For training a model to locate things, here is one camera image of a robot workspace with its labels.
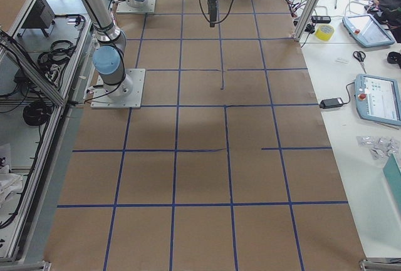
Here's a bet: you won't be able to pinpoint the teach pendant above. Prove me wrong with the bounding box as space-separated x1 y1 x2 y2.
342 14 395 48
354 74 400 126

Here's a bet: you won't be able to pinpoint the upper teach pendant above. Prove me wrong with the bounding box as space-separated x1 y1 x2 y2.
342 14 395 48

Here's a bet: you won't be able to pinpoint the plastic bags of screws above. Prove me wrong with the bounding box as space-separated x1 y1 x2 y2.
356 136 400 160

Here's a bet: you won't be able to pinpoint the lower teach pendant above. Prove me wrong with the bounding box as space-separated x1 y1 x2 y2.
354 74 400 126

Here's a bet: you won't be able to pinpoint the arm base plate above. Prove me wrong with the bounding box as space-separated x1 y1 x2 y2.
116 0 156 14
90 68 146 109

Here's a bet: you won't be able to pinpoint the yellow tape roll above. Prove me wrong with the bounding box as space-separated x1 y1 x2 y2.
315 24 335 41

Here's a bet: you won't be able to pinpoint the black phone on desk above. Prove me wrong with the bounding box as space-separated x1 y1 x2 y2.
311 16 331 24

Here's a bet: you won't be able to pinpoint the black handled scissors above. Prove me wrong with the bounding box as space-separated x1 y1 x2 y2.
353 51 367 74

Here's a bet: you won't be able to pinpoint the aluminium frame post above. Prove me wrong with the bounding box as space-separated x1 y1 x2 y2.
293 0 319 41

